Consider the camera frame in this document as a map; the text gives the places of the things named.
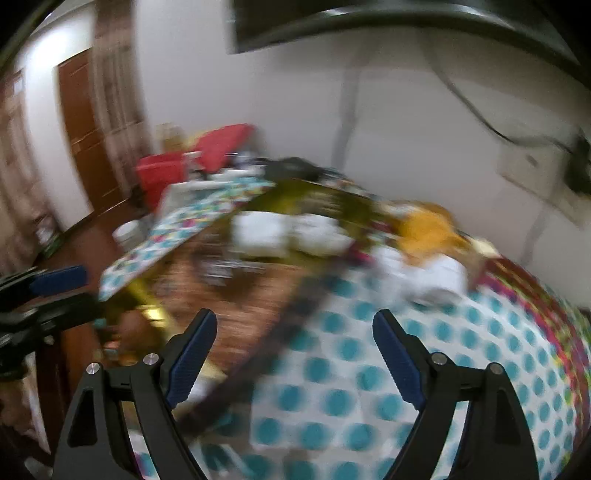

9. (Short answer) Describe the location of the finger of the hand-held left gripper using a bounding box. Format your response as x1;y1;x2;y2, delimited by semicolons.
0;264;89;302
0;292;105;335

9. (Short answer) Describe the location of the white jar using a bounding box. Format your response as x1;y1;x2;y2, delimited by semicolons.
113;220;140;251

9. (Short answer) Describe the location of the polka dot bedsheet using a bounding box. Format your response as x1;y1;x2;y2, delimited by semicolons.
99;178;583;480

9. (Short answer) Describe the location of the brown striped curtain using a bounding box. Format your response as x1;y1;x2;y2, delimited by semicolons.
89;0;158;197

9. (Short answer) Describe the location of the black plug adapter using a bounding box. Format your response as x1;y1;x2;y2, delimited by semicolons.
566;136;591;197

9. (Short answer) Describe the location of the white wall outlet plate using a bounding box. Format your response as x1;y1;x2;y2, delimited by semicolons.
498;137;591;228

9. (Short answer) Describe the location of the dark box with gold rim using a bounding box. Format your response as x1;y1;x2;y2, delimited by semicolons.
99;179;386;437

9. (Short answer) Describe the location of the black power cable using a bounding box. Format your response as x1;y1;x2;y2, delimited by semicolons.
427;51;575;153

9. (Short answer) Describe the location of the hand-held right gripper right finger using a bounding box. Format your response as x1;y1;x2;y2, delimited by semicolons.
371;308;541;480

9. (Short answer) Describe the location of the yellow cloth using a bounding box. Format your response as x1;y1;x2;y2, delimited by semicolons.
398;202;468;260

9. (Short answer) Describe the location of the brown wooden door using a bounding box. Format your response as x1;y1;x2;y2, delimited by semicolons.
57;48;136;219

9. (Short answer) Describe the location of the white rolled towel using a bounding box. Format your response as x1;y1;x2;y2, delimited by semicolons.
375;246;470;306

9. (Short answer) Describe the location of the red plastic bag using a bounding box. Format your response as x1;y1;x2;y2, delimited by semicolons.
137;123;256;209

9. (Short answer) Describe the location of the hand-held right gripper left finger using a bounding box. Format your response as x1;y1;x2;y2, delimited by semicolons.
52;308;219;480

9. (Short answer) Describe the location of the black wall television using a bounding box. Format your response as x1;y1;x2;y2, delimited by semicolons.
230;0;591;75

